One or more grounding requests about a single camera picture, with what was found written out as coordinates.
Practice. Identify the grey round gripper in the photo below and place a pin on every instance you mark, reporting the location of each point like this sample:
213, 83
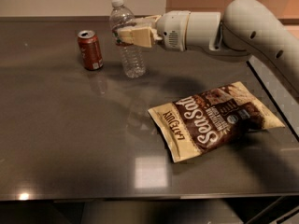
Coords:
172, 29

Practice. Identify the clear plastic water bottle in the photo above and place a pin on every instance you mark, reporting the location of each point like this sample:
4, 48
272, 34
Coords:
131, 55

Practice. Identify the brown sea salt chip bag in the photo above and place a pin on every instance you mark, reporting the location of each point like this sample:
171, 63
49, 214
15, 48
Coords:
199, 123

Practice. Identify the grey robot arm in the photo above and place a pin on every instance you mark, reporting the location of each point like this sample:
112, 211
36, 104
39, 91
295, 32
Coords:
246, 28

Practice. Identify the red soda can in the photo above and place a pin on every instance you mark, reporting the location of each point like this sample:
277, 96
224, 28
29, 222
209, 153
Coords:
90, 50

